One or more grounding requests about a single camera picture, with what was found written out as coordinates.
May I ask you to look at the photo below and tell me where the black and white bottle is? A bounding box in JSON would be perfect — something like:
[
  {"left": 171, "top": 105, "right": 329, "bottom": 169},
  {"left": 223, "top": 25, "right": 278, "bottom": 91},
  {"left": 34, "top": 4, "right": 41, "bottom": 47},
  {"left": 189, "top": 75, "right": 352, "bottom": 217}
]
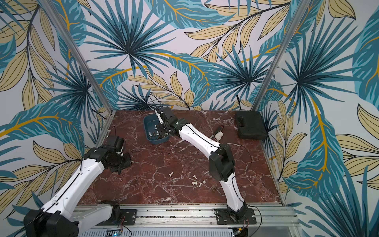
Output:
[{"left": 210, "top": 125, "right": 224, "bottom": 141}]

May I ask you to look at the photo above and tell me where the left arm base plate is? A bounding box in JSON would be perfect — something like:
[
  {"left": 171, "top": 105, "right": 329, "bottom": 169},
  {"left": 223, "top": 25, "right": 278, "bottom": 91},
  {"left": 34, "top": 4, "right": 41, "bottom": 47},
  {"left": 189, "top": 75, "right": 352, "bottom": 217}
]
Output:
[{"left": 97, "top": 209, "right": 137, "bottom": 226}]

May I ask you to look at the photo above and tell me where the black plastic case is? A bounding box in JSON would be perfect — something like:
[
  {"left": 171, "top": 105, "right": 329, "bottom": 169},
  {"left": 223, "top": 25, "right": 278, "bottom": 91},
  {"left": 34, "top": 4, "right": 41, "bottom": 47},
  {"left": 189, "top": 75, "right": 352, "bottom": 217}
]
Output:
[{"left": 235, "top": 111, "right": 267, "bottom": 140}]

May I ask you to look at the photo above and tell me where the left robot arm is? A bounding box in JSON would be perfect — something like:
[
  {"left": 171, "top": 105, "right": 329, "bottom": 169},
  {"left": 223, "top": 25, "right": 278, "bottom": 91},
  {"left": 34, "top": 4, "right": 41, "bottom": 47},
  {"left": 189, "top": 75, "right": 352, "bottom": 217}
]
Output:
[{"left": 23, "top": 135, "right": 131, "bottom": 237}]

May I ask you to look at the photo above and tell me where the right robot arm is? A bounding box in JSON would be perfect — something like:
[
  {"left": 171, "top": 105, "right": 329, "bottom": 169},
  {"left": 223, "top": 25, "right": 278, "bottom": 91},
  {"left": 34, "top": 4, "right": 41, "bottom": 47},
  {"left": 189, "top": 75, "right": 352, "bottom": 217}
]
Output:
[{"left": 155, "top": 106, "right": 248, "bottom": 221}]

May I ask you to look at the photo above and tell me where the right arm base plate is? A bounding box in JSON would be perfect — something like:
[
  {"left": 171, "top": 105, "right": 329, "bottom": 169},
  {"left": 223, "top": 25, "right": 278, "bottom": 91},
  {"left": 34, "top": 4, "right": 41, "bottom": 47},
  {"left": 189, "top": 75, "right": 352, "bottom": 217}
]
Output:
[{"left": 213, "top": 208, "right": 257, "bottom": 225}]

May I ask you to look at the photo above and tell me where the aluminium frame rail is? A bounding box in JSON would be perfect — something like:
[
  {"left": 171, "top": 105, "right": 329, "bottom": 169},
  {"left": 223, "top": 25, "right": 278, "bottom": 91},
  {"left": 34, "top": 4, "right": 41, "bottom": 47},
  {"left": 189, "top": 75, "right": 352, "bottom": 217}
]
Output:
[{"left": 44, "top": 202, "right": 303, "bottom": 237}]

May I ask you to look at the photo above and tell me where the teal plastic storage box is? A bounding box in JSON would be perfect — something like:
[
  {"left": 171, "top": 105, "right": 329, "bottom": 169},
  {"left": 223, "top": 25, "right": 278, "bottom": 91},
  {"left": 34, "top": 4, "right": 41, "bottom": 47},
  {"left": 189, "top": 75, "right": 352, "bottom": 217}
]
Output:
[{"left": 144, "top": 114, "right": 170, "bottom": 145}]

